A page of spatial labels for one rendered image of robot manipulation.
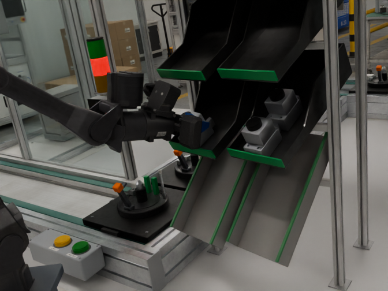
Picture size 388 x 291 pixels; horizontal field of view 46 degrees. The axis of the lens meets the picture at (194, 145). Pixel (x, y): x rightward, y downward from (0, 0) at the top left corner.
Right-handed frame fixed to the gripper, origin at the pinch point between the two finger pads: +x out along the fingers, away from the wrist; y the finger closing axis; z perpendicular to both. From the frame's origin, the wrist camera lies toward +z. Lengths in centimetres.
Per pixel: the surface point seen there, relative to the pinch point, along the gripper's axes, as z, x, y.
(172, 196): -26.4, 14.9, 23.4
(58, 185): -38, 2, 74
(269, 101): 6.8, 8.2, -14.0
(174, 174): -24.7, 23.8, 35.3
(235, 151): -3.3, 2.6, -12.0
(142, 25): 21, 69, 133
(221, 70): 12.1, -1.5, -10.1
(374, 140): -14, 104, 16
